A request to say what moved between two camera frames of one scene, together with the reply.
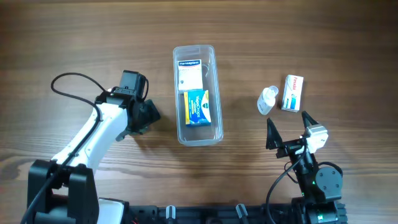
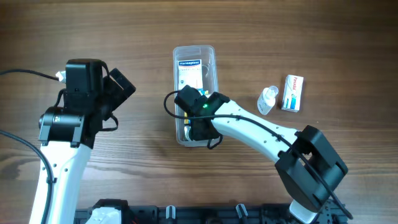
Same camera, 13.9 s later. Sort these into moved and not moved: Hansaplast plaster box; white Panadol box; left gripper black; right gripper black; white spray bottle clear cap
Moved: right gripper black; left gripper black
Not moved: white spray bottle clear cap; white Panadol box; Hansaplast plaster box
